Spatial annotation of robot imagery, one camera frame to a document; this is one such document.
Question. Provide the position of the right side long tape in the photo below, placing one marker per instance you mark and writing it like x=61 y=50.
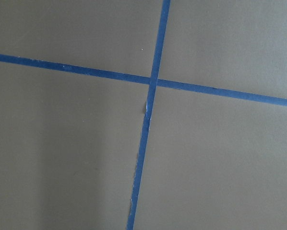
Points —
x=148 y=112

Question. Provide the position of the right side cross tape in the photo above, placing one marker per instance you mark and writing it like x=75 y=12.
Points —
x=142 y=80

